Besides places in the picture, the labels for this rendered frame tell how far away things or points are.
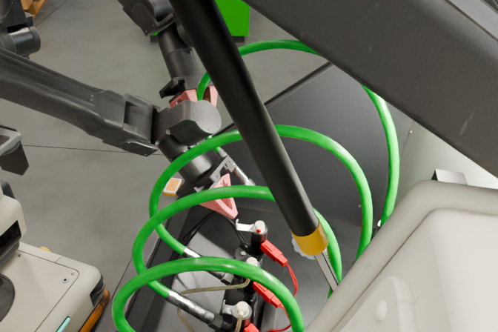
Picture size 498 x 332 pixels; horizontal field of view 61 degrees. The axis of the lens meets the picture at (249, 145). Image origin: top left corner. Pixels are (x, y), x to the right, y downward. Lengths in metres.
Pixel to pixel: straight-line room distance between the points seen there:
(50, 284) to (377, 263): 1.65
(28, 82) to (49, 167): 2.17
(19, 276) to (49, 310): 0.21
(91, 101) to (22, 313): 1.22
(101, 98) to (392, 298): 0.54
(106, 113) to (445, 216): 0.54
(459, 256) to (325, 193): 0.94
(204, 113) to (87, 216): 1.79
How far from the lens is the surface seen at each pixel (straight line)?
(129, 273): 0.91
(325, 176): 1.07
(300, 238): 0.27
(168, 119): 0.68
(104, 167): 2.68
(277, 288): 0.45
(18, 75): 0.62
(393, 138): 0.63
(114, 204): 2.43
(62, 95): 0.63
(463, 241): 0.18
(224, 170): 0.74
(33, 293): 1.81
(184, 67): 0.80
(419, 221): 0.20
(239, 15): 4.01
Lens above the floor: 1.67
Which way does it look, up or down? 37 degrees down
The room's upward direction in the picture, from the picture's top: 3 degrees clockwise
